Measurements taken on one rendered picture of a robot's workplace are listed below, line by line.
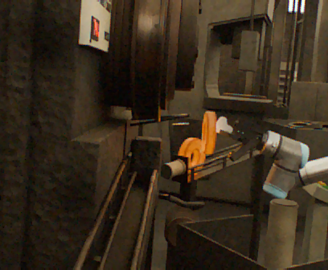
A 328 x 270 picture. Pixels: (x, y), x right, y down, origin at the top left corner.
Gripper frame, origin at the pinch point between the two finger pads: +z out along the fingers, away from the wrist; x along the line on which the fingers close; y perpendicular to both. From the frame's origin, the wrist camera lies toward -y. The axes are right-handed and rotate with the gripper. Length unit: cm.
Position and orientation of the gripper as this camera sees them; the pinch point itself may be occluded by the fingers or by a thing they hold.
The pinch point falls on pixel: (209, 127)
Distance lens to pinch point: 177.7
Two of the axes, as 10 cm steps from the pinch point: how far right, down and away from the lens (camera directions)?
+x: -0.2, 1.0, -10.0
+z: -9.4, -3.5, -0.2
